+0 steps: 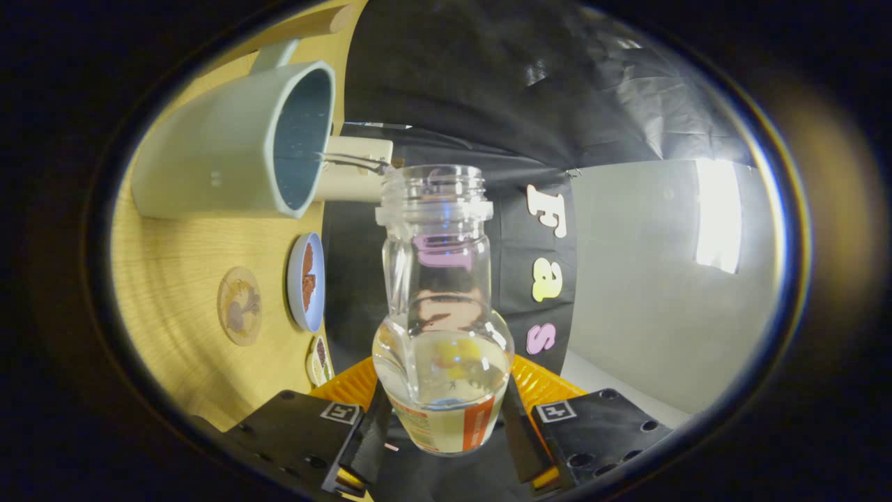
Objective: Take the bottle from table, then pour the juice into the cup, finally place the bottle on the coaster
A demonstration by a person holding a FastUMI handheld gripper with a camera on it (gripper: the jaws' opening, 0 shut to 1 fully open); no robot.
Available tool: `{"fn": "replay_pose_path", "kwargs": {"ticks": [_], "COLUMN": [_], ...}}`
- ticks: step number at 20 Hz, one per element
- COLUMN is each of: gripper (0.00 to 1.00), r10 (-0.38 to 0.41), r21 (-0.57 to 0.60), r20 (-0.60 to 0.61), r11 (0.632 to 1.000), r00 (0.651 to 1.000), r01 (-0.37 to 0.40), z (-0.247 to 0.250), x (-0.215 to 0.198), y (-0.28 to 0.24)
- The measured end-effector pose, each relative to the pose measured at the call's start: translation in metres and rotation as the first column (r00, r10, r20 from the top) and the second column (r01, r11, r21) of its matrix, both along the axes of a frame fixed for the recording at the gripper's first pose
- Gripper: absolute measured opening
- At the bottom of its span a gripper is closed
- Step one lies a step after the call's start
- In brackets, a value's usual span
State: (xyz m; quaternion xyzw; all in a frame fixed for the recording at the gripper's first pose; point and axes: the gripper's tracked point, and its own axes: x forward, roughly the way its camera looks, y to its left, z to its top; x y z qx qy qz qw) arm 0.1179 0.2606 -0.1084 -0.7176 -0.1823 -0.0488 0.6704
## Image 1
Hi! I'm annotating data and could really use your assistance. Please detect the round patterned coaster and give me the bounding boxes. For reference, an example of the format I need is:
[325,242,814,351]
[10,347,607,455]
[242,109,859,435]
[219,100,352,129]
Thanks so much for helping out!
[217,266,263,347]

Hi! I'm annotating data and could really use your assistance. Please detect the black backdrop cloth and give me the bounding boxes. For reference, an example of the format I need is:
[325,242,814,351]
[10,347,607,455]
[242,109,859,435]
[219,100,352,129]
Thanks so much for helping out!
[324,0,760,377]

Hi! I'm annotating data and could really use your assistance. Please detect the small patterned dish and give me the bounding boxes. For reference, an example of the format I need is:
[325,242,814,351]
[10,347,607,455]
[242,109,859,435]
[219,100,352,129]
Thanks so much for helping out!
[307,335,332,388]

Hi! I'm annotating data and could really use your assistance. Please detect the brown food pieces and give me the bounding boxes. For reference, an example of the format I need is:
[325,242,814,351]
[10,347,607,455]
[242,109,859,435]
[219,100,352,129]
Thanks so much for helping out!
[302,242,317,312]

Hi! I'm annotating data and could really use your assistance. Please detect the cream block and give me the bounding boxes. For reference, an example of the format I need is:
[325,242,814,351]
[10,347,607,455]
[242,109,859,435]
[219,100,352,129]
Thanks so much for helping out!
[314,136,394,203]

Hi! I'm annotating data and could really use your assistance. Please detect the wooden table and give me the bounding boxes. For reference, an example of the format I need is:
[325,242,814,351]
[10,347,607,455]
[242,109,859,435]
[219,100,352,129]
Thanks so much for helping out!
[110,0,370,433]

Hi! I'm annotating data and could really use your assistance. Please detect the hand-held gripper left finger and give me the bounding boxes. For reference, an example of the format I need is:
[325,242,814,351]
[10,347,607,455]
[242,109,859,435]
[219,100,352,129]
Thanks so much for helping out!
[223,357,394,501]

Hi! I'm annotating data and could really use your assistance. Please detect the pale green cup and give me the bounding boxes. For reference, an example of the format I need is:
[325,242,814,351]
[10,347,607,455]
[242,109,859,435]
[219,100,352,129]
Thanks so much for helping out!
[131,38,337,220]

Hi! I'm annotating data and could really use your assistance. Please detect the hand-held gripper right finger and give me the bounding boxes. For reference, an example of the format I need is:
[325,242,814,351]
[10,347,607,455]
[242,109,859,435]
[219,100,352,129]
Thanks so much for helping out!
[498,354,675,497]

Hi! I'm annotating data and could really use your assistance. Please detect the clear juice bottle red label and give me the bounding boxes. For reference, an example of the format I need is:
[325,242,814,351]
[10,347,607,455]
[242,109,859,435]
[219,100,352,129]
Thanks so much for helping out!
[371,165,515,457]

